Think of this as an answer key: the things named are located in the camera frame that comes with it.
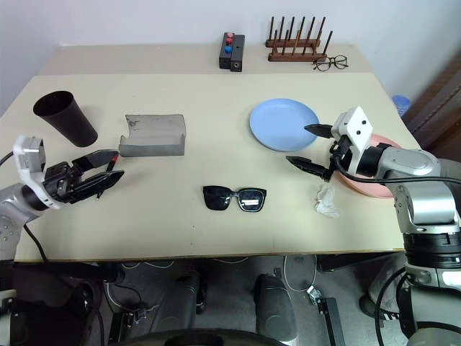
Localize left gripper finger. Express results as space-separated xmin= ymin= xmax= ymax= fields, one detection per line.
xmin=71 ymin=149 xmax=120 ymax=174
xmin=67 ymin=170 xmax=125 ymax=205

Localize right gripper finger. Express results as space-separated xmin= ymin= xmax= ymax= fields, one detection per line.
xmin=304 ymin=123 xmax=333 ymax=138
xmin=285 ymin=155 xmax=331 ymax=179

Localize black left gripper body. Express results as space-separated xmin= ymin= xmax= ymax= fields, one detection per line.
xmin=42 ymin=161 xmax=88 ymax=206

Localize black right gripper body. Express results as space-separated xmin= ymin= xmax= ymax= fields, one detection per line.
xmin=321 ymin=135 xmax=356 ymax=182

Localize red and black pen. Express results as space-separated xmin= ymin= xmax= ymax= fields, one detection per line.
xmin=94 ymin=154 xmax=119 ymax=201

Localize black plastic cup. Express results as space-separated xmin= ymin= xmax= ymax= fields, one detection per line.
xmin=32 ymin=90 xmax=99 ymax=148

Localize grey felt glasses case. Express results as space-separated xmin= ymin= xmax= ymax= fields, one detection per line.
xmin=118 ymin=114 xmax=187 ymax=159

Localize black sunglasses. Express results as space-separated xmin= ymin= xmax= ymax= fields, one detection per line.
xmin=202 ymin=185 xmax=268 ymax=213

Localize pink plate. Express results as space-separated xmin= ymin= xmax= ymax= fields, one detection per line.
xmin=333 ymin=133 xmax=400 ymax=198

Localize crumpled white tissue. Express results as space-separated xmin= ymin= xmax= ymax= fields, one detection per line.
xmin=312 ymin=182 xmax=341 ymax=219

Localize blue plate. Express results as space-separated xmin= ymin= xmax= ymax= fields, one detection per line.
xmin=249 ymin=98 xmax=321 ymax=152

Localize black framed clear eyeglasses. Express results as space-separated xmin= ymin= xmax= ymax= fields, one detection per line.
xmin=312 ymin=55 xmax=349 ymax=72

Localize wooden peg dish rack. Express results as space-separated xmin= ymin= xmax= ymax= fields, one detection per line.
xmin=265 ymin=15 xmax=333 ymax=63

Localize blue water jug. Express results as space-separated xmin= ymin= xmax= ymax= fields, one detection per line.
xmin=390 ymin=94 xmax=411 ymax=117

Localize black box with coloured buttons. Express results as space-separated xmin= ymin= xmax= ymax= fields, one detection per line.
xmin=218 ymin=32 xmax=236 ymax=69

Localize dark grey rounded shape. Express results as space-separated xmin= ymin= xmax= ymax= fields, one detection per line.
xmin=254 ymin=273 xmax=299 ymax=340
xmin=154 ymin=270 xmax=202 ymax=332

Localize black bar with metal clamp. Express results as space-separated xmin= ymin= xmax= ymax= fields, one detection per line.
xmin=308 ymin=286 xmax=347 ymax=346

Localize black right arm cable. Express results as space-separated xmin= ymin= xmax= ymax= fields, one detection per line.
xmin=328 ymin=142 xmax=444 ymax=185

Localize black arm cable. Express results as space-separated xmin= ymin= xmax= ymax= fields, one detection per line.
xmin=328 ymin=142 xmax=444 ymax=185
xmin=0 ymin=150 xmax=48 ymax=262

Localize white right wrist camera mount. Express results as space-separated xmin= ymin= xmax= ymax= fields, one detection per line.
xmin=331 ymin=106 xmax=375 ymax=176

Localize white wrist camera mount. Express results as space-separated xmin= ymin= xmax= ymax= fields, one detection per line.
xmin=13 ymin=135 xmax=61 ymax=211
xmin=331 ymin=106 xmax=375 ymax=176

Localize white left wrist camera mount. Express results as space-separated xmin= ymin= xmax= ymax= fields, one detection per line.
xmin=13 ymin=135 xmax=61 ymax=211

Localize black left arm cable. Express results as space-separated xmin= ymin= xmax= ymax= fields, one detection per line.
xmin=0 ymin=150 xmax=48 ymax=262

